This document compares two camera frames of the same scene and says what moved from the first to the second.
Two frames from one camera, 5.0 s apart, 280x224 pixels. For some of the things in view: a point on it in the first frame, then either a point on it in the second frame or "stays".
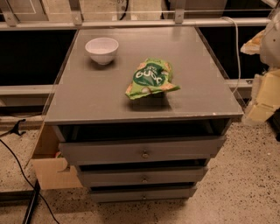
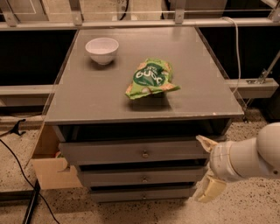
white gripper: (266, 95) → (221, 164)
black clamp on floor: (15, 129) stays
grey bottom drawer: (146, 193) stays
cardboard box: (48, 167) stays
